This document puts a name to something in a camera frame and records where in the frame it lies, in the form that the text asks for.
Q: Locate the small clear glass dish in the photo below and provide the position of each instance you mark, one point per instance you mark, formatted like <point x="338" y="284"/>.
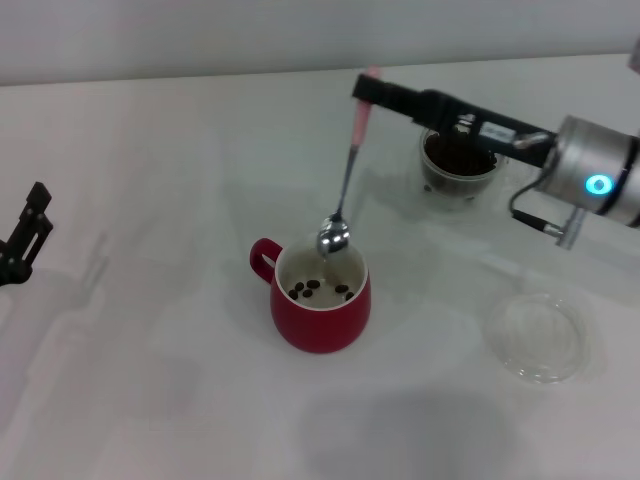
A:
<point x="537" y="335"/>

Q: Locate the clear glass saucer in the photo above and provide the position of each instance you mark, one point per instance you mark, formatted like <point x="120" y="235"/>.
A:
<point x="450" y="212"/>

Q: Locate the coffee bean pile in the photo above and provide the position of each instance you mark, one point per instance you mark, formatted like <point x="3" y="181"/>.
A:
<point x="452" y="155"/>

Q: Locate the clear glass cup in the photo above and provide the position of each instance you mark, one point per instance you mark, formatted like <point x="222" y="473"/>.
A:
<point x="430" y="175"/>

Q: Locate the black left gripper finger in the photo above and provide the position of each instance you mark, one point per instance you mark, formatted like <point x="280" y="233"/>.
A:
<point x="39" y="197"/>

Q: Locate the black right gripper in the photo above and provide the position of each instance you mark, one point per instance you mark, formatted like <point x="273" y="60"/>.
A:
<point x="480" y="127"/>

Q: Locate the red ceramic mug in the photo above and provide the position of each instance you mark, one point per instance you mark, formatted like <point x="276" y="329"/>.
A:
<point x="320" y="325"/>

